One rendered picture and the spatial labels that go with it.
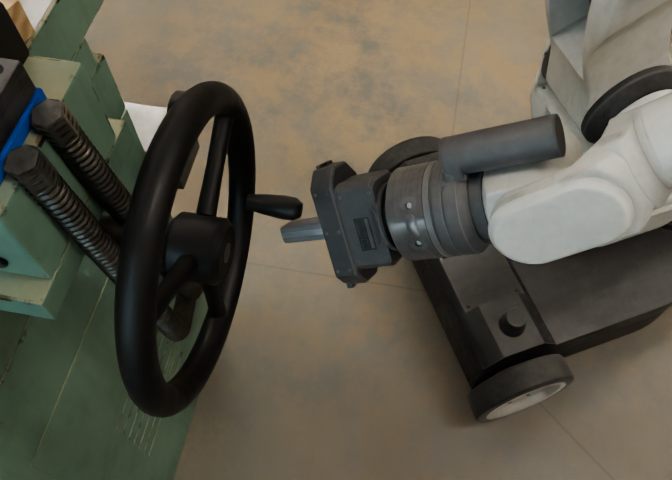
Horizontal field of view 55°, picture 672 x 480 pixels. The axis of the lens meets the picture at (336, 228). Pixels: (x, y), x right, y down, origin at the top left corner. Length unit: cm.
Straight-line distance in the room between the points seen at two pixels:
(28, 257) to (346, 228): 28
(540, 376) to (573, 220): 73
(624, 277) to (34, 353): 106
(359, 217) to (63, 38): 33
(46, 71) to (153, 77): 135
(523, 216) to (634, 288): 89
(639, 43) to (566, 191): 43
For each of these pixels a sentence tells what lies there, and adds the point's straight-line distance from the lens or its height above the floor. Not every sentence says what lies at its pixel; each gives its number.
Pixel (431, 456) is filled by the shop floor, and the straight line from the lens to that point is 135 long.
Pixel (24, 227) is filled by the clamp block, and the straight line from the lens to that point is 49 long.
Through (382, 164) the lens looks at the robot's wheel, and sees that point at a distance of 142.
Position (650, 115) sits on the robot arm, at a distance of 52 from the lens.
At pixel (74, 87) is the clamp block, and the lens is 52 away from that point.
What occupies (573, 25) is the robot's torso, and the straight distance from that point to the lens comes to 96.
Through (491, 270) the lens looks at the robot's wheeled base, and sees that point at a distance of 129.
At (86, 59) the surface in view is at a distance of 74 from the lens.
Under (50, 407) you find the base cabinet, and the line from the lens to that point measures 80.
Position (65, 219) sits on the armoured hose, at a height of 91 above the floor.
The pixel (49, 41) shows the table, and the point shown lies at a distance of 68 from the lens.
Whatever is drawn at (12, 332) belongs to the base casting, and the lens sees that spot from 69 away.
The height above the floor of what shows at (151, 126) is 62.
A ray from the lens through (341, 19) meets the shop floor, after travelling 197.
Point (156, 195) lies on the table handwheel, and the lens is 45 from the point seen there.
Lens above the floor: 131
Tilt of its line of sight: 60 degrees down
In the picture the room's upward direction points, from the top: straight up
